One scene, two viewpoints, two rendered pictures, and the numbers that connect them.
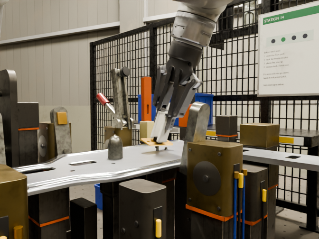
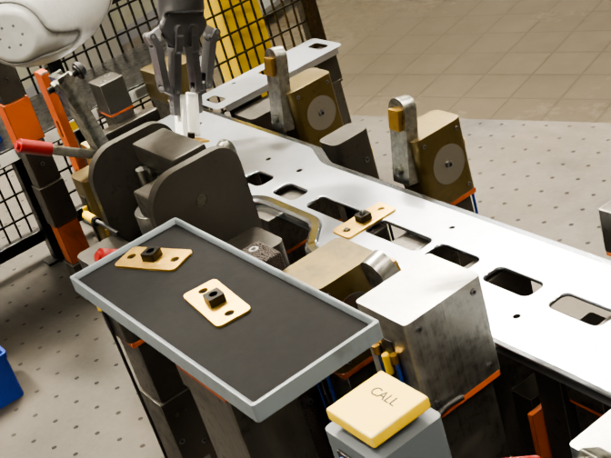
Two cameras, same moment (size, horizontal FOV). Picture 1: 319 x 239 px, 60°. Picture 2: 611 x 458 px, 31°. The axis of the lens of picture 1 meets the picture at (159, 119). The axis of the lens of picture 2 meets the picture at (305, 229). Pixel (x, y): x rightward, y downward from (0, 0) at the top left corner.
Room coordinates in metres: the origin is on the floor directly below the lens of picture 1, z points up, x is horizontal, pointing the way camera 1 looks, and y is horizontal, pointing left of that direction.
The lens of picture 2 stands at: (0.07, 1.60, 1.70)
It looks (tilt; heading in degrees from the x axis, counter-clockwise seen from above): 28 degrees down; 286
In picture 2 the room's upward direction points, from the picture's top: 17 degrees counter-clockwise
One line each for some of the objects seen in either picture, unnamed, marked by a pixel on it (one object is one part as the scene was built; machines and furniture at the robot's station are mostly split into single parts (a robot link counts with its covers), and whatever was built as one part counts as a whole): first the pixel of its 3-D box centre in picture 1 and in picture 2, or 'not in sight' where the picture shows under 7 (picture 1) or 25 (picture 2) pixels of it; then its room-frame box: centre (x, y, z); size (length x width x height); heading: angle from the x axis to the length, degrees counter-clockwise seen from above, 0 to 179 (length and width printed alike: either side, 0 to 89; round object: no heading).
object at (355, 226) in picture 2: not in sight; (363, 217); (0.35, 0.34, 1.01); 0.08 x 0.04 x 0.01; 44
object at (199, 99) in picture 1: (174, 109); not in sight; (1.23, -0.07, 1.09); 0.30 x 0.17 x 0.13; 54
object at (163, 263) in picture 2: not in sight; (152, 255); (0.52, 0.64, 1.17); 0.08 x 0.04 x 0.01; 159
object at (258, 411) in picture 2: not in sight; (210, 303); (0.43, 0.74, 1.16); 0.37 x 0.14 x 0.02; 134
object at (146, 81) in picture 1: (146, 157); (95, 205); (0.86, 0.04, 0.95); 0.03 x 0.01 x 0.50; 134
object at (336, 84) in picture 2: not in sight; (335, 120); (0.51, -0.37, 0.84); 0.05 x 0.05 x 0.29; 44
